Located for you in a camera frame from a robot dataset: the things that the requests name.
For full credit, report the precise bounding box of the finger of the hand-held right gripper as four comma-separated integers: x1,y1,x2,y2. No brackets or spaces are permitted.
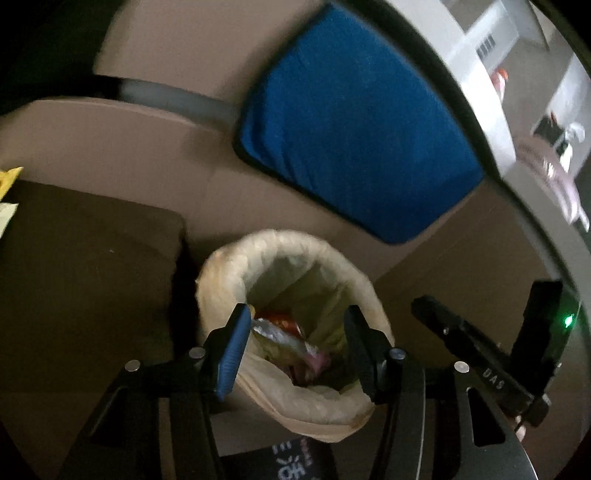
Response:
411,295,551,428

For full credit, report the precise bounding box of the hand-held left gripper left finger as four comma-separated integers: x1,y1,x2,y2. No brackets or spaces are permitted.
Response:
58,302,252,480

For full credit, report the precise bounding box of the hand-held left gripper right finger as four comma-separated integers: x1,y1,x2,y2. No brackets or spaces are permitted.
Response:
344,305,539,480

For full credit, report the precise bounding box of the silver red foil wrapper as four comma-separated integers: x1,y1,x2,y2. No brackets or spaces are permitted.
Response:
252,311,326,370

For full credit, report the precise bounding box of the bin with cream liner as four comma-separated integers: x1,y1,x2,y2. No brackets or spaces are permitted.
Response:
195,229,396,444

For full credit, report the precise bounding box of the dark printed floor mat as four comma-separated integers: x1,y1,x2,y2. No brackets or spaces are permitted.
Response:
265,436,340,480

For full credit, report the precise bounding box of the blue seat cushion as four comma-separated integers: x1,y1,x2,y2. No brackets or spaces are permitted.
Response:
233,4,485,245

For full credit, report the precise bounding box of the grey table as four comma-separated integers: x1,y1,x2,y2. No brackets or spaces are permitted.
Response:
383,0,591,296

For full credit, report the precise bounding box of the pale yellow wrapper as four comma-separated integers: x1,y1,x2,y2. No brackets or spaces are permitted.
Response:
0,203,19,237

